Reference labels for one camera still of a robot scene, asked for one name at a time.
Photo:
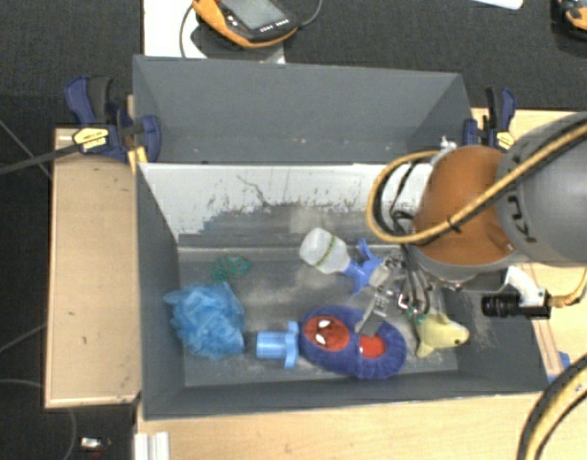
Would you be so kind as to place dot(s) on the grey metal bin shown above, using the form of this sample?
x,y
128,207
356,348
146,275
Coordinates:
x,y
274,113

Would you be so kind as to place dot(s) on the yellow toy fish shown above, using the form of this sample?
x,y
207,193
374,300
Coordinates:
x,y
439,336

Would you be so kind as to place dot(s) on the teal spotted toy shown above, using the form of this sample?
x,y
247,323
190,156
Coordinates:
x,y
230,266

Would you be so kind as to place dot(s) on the blue slipper with red face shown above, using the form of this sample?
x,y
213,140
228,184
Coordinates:
x,y
332,336

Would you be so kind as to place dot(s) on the clear spray bottle blue trigger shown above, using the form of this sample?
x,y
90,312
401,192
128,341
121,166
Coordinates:
x,y
324,252

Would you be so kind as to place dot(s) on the black cylinder on white bracket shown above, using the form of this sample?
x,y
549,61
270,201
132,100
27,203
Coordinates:
x,y
507,305

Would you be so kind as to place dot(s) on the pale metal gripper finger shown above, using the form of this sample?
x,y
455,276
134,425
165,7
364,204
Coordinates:
x,y
371,323

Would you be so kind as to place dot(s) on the blue plastic cylinder piece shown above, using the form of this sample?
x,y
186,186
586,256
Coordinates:
x,y
273,344

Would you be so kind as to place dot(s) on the pale wood board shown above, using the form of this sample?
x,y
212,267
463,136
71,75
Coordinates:
x,y
92,266

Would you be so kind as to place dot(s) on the blue mesh bath sponge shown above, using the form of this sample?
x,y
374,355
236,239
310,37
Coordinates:
x,y
207,321

